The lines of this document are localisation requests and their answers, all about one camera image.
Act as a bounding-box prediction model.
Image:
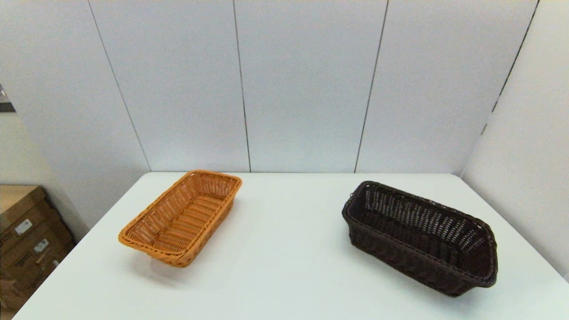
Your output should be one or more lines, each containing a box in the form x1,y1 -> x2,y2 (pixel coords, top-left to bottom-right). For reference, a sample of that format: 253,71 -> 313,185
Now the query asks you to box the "cardboard box with white label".
0,185 -> 60,243
0,220 -> 75,267

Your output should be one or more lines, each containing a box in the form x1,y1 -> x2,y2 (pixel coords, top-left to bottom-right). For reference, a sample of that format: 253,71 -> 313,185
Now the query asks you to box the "cardboard box with printed logo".
0,242 -> 75,294

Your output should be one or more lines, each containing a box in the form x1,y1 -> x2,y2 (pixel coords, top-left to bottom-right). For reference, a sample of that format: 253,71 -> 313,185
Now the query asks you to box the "grey wall fixture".
0,84 -> 16,112

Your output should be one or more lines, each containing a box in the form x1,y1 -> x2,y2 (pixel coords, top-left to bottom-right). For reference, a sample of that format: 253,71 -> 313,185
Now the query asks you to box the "plain cardboard box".
0,278 -> 43,312

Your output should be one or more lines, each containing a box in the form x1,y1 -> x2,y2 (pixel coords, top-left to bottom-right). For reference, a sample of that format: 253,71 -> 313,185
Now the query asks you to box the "orange wicker basket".
118,170 -> 243,268

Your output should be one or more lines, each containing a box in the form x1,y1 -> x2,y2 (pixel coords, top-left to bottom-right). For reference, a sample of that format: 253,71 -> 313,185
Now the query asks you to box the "dark brown wicker basket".
341,180 -> 498,297

